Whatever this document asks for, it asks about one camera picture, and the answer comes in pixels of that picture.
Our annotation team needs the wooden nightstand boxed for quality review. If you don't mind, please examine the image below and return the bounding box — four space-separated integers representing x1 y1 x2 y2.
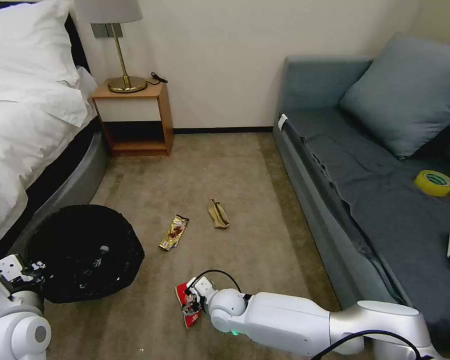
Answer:
90 77 175 158

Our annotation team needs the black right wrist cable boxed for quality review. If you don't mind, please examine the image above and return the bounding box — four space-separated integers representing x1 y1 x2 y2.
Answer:
185 269 244 298

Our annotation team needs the tan crumpled paper bag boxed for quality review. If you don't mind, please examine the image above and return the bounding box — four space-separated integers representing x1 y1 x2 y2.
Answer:
206 198 230 229

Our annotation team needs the blue cushion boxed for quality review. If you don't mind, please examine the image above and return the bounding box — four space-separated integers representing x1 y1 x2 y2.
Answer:
338 31 450 161

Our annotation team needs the black baseboard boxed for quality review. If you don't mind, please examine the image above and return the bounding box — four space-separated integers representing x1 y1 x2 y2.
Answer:
172 127 275 135

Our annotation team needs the grey and black bed base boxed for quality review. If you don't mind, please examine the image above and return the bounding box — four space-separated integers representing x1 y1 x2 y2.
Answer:
0 112 110 265

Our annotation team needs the gold snack wrapper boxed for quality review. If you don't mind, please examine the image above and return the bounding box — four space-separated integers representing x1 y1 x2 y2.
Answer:
158 214 190 252

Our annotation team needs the white duvet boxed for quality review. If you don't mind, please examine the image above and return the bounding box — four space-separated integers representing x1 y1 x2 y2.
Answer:
0 67 98 243

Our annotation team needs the blue-grey sofa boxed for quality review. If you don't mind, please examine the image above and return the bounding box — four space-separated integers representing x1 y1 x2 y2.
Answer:
272 31 450 355

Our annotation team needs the black round trash bin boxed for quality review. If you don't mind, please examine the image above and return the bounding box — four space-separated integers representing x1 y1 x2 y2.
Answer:
25 204 146 305

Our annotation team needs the yellow tape roll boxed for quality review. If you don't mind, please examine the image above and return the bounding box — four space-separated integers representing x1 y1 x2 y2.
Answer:
413 169 450 197

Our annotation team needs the white pillow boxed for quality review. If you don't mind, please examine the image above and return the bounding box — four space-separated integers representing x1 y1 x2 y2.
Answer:
0 0 82 103

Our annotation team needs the dark cushion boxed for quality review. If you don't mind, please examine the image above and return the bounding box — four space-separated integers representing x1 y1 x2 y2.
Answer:
412 112 450 170

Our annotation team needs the red snack wrapper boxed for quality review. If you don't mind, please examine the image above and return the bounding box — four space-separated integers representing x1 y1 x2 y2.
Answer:
175 277 204 329

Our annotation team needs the black headboard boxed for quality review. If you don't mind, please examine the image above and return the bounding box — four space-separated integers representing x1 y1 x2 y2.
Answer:
64 10 94 78

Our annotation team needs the grey wall switch panel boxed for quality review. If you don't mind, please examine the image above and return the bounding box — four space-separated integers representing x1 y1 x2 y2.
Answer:
90 22 126 40

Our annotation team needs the bottle with grey cap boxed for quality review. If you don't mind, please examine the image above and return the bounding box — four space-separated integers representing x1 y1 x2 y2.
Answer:
92 245 111 268

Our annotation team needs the brass lamp with white shade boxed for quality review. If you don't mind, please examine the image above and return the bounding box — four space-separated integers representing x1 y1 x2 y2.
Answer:
76 0 149 94

